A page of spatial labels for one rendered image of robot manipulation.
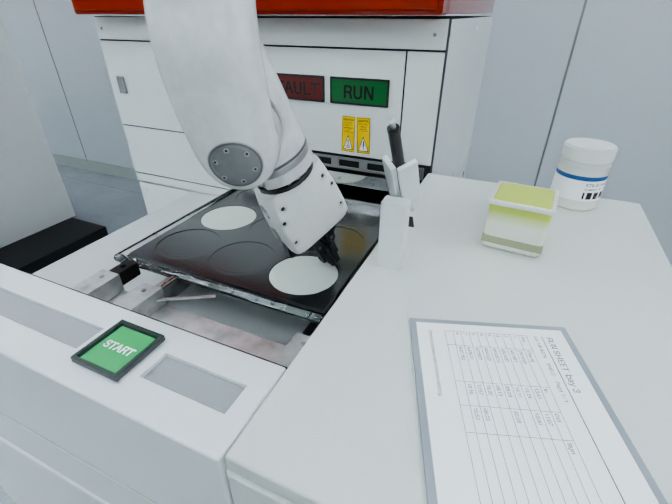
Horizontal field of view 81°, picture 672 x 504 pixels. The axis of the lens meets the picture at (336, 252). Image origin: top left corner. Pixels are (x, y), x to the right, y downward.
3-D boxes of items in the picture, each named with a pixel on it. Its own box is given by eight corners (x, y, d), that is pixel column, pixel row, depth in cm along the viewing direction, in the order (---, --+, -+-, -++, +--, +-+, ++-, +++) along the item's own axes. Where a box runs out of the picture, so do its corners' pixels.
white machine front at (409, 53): (144, 177, 114) (101, 16, 93) (423, 232, 85) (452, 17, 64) (135, 181, 111) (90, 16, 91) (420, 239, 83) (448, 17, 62)
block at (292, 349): (298, 348, 48) (296, 330, 46) (323, 357, 46) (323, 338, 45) (261, 399, 41) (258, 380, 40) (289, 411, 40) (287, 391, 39)
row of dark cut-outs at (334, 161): (238, 151, 93) (237, 141, 91) (423, 179, 77) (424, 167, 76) (237, 152, 92) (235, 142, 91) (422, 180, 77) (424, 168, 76)
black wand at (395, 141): (397, 127, 35) (401, 116, 36) (382, 125, 36) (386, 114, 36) (412, 230, 53) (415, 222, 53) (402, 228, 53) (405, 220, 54)
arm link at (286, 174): (260, 185, 42) (272, 205, 44) (319, 137, 45) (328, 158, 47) (225, 165, 48) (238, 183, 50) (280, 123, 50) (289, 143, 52)
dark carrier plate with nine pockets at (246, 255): (253, 183, 90) (253, 181, 89) (399, 210, 78) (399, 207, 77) (129, 256, 63) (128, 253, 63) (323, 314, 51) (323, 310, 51)
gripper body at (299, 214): (264, 201, 44) (303, 263, 52) (329, 147, 47) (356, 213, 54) (233, 181, 49) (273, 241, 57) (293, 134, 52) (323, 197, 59)
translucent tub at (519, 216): (489, 223, 57) (499, 179, 54) (545, 235, 54) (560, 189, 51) (477, 246, 52) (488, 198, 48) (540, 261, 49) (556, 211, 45)
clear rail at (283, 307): (120, 257, 64) (118, 250, 63) (332, 322, 50) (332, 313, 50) (113, 262, 62) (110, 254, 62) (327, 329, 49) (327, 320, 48)
